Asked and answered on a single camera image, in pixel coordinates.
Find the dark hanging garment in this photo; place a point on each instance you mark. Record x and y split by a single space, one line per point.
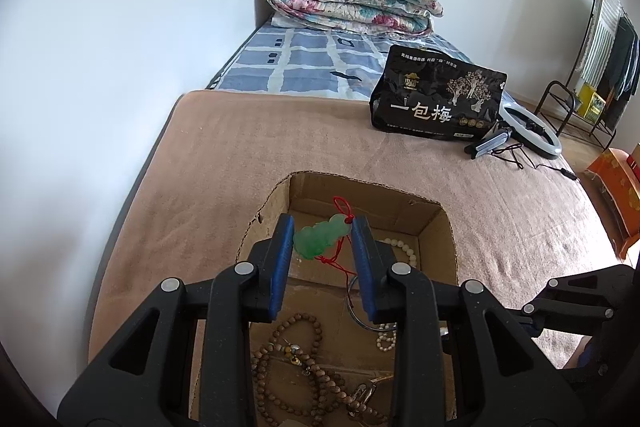
622 57

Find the orange box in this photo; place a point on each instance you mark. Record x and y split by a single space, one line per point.
617 192

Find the striped hanging cloth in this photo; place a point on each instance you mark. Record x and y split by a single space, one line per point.
600 37

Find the yellow green boxes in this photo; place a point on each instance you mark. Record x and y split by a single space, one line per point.
592 104

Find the black folded tripod stand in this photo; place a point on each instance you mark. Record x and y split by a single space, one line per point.
487 146

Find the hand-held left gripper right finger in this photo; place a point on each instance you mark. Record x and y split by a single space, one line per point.
362 267

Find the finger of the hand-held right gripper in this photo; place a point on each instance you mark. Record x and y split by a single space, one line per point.
575 302
610 397

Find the cardboard box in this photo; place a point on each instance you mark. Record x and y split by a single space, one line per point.
350 199

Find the blue checkered bed sheet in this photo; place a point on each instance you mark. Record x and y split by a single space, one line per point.
300 72

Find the black snack bag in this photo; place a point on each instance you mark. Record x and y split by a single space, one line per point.
435 107

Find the low black metal rack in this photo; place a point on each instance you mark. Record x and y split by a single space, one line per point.
550 87

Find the tan fleece blanket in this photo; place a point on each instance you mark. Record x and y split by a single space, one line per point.
250 142

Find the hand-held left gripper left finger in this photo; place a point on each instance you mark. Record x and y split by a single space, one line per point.
282 257

